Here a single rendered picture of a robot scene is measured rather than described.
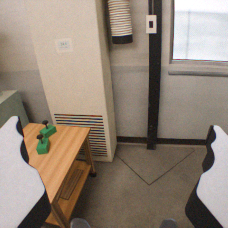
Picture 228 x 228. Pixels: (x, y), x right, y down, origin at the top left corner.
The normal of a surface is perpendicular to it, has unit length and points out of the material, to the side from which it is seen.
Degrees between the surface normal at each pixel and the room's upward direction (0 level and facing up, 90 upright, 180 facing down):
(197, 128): 90
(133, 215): 0
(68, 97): 90
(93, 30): 90
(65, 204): 0
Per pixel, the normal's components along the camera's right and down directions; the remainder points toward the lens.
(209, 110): -0.18, 0.53
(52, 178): -0.07, -0.85
